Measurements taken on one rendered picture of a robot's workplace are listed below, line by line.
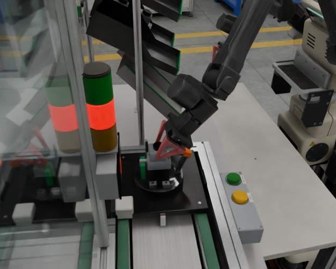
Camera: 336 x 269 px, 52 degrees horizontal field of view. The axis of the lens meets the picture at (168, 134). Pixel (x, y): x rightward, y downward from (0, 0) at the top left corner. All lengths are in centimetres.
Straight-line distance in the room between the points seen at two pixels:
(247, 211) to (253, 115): 62
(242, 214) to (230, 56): 40
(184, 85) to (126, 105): 74
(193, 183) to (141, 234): 20
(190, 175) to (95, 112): 49
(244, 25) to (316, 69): 59
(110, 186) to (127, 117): 80
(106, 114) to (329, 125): 110
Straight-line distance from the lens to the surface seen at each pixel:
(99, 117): 60
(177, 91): 79
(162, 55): 110
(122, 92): 160
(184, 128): 86
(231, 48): 87
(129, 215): 92
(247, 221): 93
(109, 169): 64
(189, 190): 97
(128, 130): 136
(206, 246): 89
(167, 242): 92
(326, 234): 111
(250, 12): 90
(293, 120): 161
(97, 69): 57
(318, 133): 153
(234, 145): 131
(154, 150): 91
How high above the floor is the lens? 167
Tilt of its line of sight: 38 degrees down
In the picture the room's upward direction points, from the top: 1 degrees clockwise
